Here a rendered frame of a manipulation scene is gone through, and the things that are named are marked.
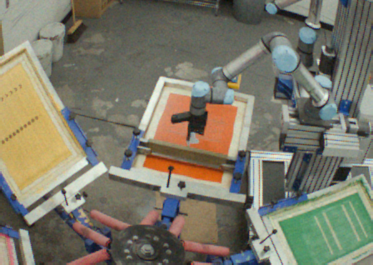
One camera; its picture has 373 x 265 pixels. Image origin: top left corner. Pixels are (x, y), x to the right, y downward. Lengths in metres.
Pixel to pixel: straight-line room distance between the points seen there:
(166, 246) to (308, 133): 1.17
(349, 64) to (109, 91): 2.59
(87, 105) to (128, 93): 0.42
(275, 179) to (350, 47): 1.50
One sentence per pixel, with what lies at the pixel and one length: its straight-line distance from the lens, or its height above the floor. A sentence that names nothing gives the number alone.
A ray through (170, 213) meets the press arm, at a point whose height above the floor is 1.04.
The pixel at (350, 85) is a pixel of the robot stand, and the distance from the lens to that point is 2.79.
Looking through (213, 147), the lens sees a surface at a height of 0.96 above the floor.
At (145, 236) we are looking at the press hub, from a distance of 1.92.
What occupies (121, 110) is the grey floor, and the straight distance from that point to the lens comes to 4.35.
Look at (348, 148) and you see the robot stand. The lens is 2.69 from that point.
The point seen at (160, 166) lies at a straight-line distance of 2.63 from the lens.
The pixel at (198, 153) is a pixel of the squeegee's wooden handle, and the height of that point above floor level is 1.05.
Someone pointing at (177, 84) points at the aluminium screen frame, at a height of 0.99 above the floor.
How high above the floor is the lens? 2.92
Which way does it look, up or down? 43 degrees down
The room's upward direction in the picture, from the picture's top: 6 degrees clockwise
